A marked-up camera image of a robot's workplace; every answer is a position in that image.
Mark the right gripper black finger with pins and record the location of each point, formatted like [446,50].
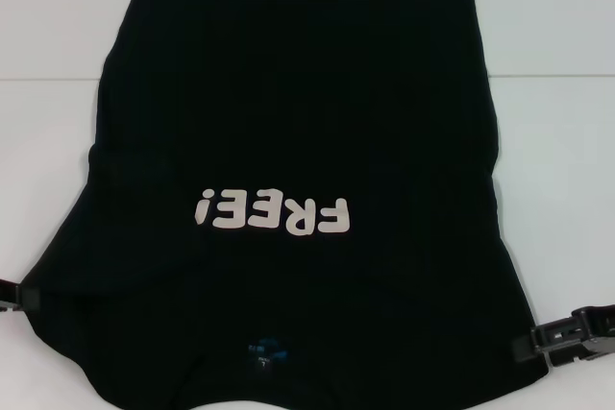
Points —
[543,338]

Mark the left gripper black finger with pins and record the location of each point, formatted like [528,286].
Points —
[28,298]

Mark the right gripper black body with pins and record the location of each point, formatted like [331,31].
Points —
[598,333]

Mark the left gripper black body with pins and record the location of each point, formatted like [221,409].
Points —
[7,296]

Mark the black shirt with FREE print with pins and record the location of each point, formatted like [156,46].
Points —
[298,141]

